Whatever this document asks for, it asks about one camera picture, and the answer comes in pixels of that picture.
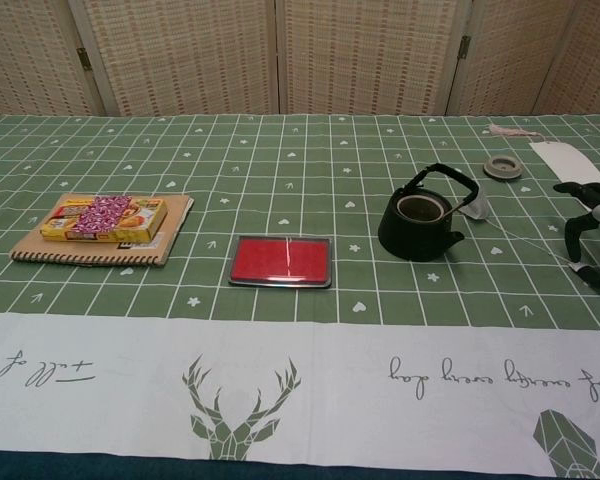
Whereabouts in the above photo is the white bookmark with pink tassel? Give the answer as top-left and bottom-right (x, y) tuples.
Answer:
(488, 123), (600, 187)

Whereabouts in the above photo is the woven bamboo folding screen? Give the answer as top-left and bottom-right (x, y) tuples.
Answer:
(0, 0), (600, 120)

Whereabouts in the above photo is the grey round teapot lid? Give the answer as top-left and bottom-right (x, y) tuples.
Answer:
(482, 154), (525, 182)

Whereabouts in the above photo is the green grid tablecloth with deer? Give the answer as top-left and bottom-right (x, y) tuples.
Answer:
(0, 113), (600, 467)

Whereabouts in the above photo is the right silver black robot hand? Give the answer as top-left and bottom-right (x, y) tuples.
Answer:
(553, 180), (600, 301)

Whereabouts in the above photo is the tea bag with string tag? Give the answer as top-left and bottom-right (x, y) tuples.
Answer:
(460, 192), (581, 272)

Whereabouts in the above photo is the red ink pad tray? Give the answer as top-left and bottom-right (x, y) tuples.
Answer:
(228, 235), (335, 290)

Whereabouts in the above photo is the black cast iron teapot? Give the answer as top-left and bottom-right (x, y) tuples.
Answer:
(378, 163), (484, 262)

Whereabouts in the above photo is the brown spiral notebook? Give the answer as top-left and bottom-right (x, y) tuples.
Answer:
(9, 193), (195, 269)

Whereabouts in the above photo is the yellow snack box pink band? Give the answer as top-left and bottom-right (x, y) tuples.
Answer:
(40, 195), (169, 245)

